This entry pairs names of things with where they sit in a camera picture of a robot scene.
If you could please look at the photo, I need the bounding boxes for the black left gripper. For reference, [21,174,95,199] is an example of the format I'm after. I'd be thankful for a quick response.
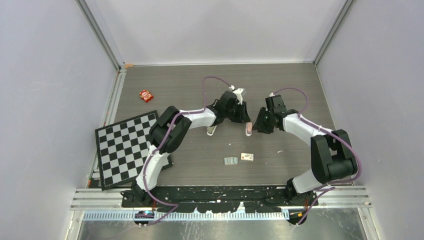
[224,101,251,124]

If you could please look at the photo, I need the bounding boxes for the white staple box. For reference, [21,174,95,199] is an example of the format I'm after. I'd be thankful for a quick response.
[240,152,254,162]

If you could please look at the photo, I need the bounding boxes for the staple tray with staples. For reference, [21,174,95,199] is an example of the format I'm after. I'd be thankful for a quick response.
[224,157,238,165]

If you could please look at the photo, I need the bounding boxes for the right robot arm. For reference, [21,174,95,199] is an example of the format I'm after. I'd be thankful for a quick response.
[253,95,360,205]

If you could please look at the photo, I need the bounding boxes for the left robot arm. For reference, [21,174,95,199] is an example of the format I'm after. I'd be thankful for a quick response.
[131,88,251,207]

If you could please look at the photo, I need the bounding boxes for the red snack packet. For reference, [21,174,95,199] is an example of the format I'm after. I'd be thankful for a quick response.
[139,89,154,103]

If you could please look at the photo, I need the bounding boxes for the black white checkerboard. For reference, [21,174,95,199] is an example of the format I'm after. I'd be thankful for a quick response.
[94,110,159,190]

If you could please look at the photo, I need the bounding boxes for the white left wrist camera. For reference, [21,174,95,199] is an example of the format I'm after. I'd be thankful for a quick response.
[229,85,246,105]

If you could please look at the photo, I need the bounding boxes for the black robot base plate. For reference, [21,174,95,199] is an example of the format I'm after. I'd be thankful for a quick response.
[120,185,320,215]

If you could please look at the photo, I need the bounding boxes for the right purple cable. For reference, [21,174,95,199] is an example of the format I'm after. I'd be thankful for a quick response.
[268,87,363,226]

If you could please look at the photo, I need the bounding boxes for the purple cable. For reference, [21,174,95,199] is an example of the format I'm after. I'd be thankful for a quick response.
[268,87,363,226]
[142,76,238,226]

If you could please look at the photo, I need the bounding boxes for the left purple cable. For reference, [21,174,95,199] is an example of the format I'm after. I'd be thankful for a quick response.
[142,76,238,226]

